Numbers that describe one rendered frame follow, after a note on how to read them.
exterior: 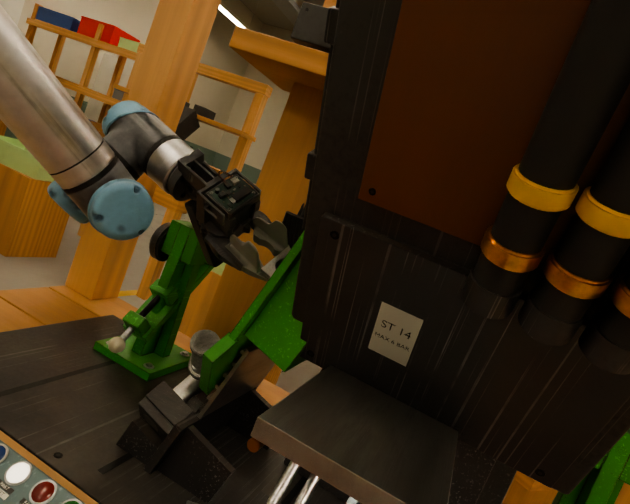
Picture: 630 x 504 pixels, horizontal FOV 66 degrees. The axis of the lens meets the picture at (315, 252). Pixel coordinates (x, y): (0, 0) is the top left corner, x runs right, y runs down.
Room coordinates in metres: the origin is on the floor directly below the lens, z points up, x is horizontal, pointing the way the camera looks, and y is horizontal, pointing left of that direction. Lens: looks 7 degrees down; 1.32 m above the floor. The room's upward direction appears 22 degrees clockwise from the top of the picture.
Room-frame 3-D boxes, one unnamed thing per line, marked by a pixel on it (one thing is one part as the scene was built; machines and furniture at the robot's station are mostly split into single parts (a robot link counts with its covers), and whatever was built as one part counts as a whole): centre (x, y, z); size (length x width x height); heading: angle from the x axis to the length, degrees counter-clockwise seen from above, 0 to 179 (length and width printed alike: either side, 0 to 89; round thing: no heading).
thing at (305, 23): (0.95, 0.11, 1.59); 0.15 x 0.07 x 0.07; 72
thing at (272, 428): (0.53, -0.14, 1.11); 0.39 x 0.16 x 0.03; 162
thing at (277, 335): (0.62, -0.01, 1.17); 0.13 x 0.12 x 0.20; 72
